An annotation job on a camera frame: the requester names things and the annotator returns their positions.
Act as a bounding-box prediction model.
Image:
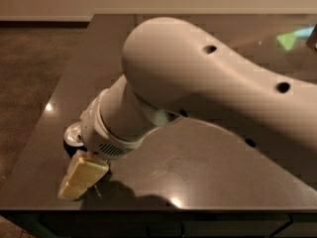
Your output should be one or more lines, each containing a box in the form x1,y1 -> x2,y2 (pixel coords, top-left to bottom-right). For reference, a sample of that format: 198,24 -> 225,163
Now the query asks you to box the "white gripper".
57,89 -> 143,199

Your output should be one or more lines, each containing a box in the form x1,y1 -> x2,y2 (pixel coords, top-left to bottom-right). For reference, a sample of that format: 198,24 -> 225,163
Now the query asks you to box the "dark blue pepsi can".
63,122 -> 87,157

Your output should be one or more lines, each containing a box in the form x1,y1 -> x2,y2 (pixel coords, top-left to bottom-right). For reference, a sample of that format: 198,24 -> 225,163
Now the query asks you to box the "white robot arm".
57,18 -> 317,199

